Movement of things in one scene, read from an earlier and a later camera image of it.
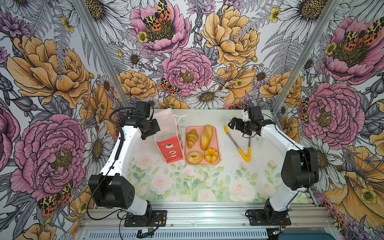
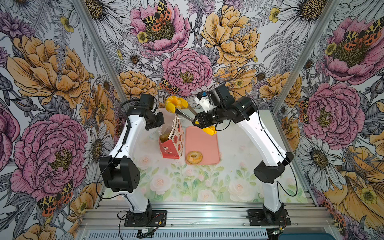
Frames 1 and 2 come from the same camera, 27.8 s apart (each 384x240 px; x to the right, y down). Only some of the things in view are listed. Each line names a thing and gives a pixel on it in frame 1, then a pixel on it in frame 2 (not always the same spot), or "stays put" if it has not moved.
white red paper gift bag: x=169 y=139 stays put
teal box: x=306 y=236 stays put
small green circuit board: x=145 y=232 stays put
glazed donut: x=194 y=157 stays put
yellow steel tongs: x=248 y=157 to x=171 y=108
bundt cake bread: x=211 y=155 to x=176 y=100
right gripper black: x=238 y=125 to x=203 y=119
